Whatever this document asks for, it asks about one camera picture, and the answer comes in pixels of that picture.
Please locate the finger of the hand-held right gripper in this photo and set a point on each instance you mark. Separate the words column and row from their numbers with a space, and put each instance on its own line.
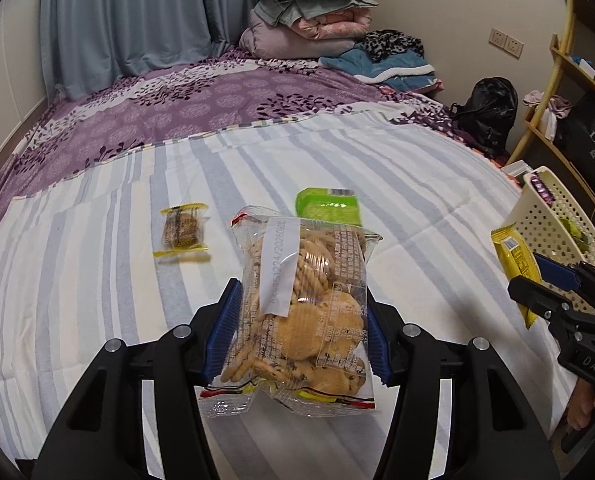
column 542, row 300
column 557, row 271

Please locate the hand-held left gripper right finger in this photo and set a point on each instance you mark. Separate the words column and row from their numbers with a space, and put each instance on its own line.
column 377, row 335

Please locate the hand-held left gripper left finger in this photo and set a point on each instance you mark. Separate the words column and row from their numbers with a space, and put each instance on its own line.
column 227, row 320

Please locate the large green snack bag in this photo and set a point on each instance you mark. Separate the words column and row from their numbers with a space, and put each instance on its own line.
column 577, row 232

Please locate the yellow snack packet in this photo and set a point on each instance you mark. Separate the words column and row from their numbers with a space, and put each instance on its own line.
column 515, row 257

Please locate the cream perforated plastic basket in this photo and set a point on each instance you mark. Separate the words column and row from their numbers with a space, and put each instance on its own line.
column 537, row 220

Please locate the clear cookie bag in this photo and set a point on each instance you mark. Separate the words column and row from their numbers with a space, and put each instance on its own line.
column 297, row 310

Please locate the dark striped snack packet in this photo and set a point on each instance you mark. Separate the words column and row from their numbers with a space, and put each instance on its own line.
column 540, row 189

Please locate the clear yellow-edged cake packet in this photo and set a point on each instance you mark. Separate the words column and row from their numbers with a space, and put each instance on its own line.
column 181, row 230

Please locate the small bright green snack packet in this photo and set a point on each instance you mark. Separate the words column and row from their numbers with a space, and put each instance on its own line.
column 330, row 205

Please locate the person's right hand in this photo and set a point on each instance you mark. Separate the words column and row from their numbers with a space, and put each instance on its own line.
column 582, row 405

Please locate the striped white blue sheet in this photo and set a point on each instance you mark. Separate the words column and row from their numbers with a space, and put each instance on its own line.
column 102, row 285

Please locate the white plastic bag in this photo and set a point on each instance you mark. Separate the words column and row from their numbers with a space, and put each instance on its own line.
column 546, row 125

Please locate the pink cloth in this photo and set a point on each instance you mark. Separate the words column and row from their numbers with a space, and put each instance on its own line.
column 552, row 105

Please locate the black backpack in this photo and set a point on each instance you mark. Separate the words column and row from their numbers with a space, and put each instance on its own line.
column 487, row 115

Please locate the small white box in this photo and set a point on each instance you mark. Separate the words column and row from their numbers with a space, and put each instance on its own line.
column 587, row 66

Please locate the purple floral bedsheet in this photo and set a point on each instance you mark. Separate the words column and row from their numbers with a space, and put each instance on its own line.
column 177, row 105

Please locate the wooden shelf rack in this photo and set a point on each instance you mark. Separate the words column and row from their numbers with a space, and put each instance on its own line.
column 562, row 45

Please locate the blue fleece blanket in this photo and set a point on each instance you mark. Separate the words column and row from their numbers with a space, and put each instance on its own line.
column 377, row 72

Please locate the leopard print cloth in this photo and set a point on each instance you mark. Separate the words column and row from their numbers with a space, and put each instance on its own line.
column 392, row 42

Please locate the pale green folded sheet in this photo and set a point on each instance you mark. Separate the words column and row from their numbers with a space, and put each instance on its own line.
column 277, row 12

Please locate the pink floral quilt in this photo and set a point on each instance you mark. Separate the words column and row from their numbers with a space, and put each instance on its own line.
column 332, row 25

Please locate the light blue curtain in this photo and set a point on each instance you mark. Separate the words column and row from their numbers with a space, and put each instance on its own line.
column 127, row 20

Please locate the beige wall socket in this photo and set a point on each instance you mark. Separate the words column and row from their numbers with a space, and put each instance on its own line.
column 497, row 37
column 515, row 46

